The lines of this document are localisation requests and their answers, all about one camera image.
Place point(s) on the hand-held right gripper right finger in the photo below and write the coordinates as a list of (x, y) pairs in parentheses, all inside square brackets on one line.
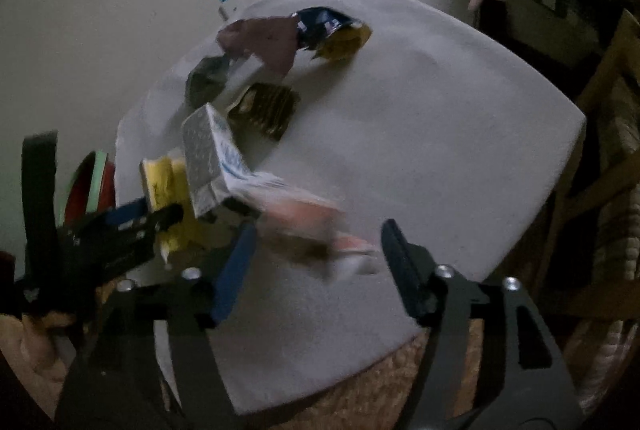
[(407, 275)]

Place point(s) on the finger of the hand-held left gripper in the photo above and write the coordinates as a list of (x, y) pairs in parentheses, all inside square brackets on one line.
[(165, 217), (127, 211)]

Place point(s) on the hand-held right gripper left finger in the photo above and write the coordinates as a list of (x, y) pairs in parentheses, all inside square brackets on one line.
[(235, 270)]

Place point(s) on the yellow foil packet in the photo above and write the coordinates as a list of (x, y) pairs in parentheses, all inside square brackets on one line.
[(167, 182)]

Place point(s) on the green rimmed red bin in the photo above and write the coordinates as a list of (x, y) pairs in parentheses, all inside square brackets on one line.
[(82, 195)]

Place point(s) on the grey dotted carton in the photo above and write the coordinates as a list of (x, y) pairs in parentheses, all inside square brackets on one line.
[(210, 160)]

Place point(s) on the pink and white packet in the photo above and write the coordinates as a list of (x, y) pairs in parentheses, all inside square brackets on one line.
[(310, 225)]

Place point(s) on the silver foil wrapper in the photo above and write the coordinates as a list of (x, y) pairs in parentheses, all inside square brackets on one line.
[(205, 80)]

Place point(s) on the gold wrapper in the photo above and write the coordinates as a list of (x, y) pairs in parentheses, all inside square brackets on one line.
[(265, 110)]

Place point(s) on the pink wrapper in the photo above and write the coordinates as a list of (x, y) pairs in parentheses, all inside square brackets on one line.
[(265, 40)]

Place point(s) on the blue and yellow snack bag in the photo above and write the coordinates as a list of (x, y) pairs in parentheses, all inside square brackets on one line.
[(330, 27)]

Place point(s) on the black flat bar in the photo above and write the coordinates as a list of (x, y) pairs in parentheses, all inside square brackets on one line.
[(40, 190)]

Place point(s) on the white table cloth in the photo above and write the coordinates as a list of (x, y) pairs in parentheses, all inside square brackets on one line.
[(400, 135)]

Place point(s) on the wooden chair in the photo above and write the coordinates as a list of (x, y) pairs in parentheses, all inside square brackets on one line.
[(600, 75)]

